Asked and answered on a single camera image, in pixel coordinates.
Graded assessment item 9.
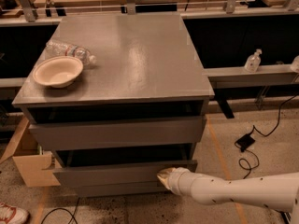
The grey top drawer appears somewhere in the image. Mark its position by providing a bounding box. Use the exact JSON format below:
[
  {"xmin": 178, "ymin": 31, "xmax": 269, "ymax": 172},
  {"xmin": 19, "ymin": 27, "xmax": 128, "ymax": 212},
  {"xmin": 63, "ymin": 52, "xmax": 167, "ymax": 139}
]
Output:
[{"xmin": 30, "ymin": 116, "xmax": 206, "ymax": 151}]

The white red sneaker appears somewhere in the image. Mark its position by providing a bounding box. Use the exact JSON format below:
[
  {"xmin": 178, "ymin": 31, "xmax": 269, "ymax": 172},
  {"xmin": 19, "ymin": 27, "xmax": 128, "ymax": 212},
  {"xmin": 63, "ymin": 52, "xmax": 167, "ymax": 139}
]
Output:
[{"xmin": 0, "ymin": 203, "xmax": 29, "ymax": 224}]

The clear plastic water bottle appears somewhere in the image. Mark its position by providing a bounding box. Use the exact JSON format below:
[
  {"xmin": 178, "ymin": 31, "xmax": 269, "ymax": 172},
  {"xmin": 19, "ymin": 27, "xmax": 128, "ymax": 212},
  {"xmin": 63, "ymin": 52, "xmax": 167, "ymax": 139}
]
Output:
[{"xmin": 45, "ymin": 39, "xmax": 96, "ymax": 65}]

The black power adapter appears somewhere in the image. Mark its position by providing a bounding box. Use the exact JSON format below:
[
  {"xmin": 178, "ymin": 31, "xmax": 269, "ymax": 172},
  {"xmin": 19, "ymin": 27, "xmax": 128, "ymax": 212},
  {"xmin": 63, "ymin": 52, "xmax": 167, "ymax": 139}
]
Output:
[{"xmin": 235, "ymin": 133, "xmax": 255, "ymax": 152}]

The grey metal rail shelf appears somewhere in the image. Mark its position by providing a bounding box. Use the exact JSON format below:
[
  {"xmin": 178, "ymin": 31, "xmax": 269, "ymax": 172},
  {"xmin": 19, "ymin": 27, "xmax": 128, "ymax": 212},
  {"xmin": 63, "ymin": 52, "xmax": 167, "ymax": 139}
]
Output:
[{"xmin": 204, "ymin": 64, "xmax": 299, "ymax": 89}]

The cardboard box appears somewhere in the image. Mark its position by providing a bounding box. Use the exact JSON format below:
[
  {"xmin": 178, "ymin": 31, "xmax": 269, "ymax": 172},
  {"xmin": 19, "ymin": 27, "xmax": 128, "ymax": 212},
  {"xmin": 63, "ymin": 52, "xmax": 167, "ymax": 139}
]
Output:
[{"xmin": 0, "ymin": 117, "xmax": 61, "ymax": 188}]

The grey drawer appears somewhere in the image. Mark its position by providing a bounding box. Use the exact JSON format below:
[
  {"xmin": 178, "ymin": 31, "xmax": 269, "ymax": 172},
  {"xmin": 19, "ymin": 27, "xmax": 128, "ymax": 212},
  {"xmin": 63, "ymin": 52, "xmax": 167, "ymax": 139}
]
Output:
[
  {"xmin": 30, "ymin": 116, "xmax": 206, "ymax": 151},
  {"xmin": 53, "ymin": 160, "xmax": 197, "ymax": 188},
  {"xmin": 74, "ymin": 181, "xmax": 166, "ymax": 197}
]

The clear hand sanitizer bottle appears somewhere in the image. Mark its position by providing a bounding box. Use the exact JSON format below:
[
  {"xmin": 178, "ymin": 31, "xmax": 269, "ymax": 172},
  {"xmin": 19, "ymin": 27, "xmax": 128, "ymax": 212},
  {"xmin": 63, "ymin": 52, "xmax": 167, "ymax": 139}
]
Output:
[{"xmin": 244, "ymin": 49, "xmax": 262, "ymax": 72}]

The grey drawer cabinet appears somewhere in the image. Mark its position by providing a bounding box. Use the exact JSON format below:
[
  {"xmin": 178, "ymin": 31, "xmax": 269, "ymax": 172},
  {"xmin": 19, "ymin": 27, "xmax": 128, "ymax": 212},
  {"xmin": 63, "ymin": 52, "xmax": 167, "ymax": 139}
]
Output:
[{"xmin": 12, "ymin": 13, "xmax": 215, "ymax": 198}]

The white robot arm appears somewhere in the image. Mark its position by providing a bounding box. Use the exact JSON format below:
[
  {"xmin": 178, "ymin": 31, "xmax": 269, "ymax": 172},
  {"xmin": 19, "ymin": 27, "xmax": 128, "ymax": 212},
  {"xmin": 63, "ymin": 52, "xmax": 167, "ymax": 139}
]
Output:
[{"xmin": 157, "ymin": 167, "xmax": 299, "ymax": 224}]

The white paper bowl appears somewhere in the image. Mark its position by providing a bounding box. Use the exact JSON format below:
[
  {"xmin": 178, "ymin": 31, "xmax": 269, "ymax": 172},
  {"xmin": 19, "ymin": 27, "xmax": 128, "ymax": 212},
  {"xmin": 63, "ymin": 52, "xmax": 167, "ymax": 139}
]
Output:
[{"xmin": 33, "ymin": 56, "xmax": 83, "ymax": 88}]

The grey bottom drawer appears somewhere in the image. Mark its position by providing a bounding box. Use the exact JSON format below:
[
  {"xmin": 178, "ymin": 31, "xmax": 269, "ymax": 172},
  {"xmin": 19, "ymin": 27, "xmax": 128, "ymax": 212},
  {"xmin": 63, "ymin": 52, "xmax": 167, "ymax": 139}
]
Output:
[{"xmin": 74, "ymin": 181, "xmax": 166, "ymax": 197}]

